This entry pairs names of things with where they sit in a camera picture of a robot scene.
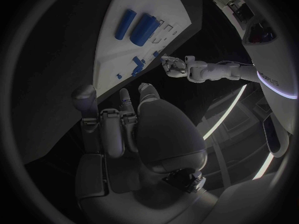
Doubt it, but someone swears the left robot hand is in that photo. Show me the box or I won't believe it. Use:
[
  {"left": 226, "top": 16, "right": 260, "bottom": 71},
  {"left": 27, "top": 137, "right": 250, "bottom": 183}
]
[{"left": 160, "top": 54, "right": 188, "bottom": 78}]

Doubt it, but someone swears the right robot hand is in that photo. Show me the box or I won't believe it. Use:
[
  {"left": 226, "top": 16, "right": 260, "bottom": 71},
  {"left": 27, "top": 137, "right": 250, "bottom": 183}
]
[{"left": 71, "top": 83, "right": 222, "bottom": 224}]

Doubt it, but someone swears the white task board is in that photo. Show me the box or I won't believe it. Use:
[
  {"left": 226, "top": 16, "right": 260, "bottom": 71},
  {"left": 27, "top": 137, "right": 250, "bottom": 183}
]
[{"left": 91, "top": 0, "right": 203, "bottom": 100}]

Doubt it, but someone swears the thick long blue cylinder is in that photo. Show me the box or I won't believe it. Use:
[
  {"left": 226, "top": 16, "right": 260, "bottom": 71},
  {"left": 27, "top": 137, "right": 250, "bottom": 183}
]
[{"left": 129, "top": 12, "right": 162, "bottom": 47}]

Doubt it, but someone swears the slim long blue cylinder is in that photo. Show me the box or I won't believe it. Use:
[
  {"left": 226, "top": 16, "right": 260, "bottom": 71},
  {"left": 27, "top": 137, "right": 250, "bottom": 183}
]
[{"left": 114, "top": 8, "right": 138, "bottom": 41}]

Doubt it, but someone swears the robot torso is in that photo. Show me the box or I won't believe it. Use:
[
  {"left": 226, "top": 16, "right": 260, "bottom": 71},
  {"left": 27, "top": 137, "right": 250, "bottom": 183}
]
[{"left": 240, "top": 11, "right": 299, "bottom": 158}]

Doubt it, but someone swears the white cable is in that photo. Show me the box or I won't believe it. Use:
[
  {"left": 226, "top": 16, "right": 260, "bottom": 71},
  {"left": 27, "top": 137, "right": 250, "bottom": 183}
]
[{"left": 217, "top": 60, "right": 256, "bottom": 67}]

